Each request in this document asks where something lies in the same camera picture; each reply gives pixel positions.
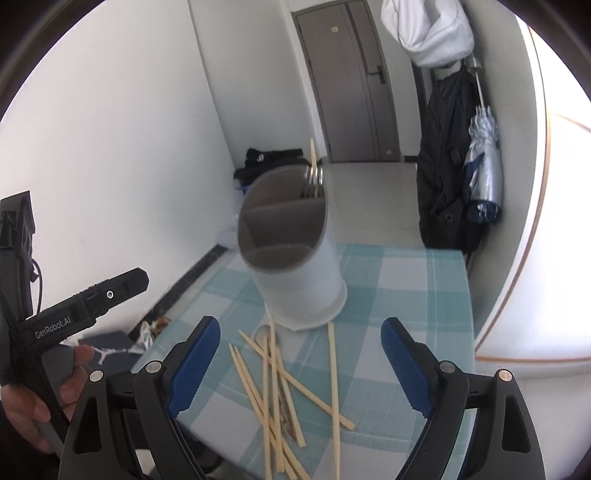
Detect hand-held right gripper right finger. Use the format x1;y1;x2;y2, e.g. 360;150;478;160
381;318;550;480

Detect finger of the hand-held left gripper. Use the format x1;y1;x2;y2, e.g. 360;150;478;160
82;268;151;322

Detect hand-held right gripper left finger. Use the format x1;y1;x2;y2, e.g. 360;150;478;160
60;316;221;480

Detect metal spoon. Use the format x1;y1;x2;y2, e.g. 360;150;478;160
254;324;298;439

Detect bunch of wooden chopsticks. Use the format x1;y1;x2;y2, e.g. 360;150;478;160
228;316;356;480

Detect white grey utensil holder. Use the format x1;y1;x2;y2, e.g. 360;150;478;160
235;166;348;330

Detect person's left hand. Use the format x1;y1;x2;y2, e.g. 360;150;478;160
0;344;97;457

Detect white printed socks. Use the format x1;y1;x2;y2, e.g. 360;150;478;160
134;320;160;356

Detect teal checked tablecloth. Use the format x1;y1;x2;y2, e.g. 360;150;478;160
131;242;476;480

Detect white panel with gold trim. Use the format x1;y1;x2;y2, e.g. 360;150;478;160
462;14;591;379

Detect black clothes heap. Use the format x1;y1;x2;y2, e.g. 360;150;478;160
233;148;324;185

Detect metal fork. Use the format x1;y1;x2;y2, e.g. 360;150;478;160
301;166;324;199

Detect silver folded umbrella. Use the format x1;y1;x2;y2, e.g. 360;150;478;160
462;55;504;226

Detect grey brown door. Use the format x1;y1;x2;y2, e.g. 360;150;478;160
292;0;402;163

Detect white hanging jacket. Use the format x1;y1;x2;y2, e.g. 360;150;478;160
381;0;476;69

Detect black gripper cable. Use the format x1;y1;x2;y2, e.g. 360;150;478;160
28;258;44;319

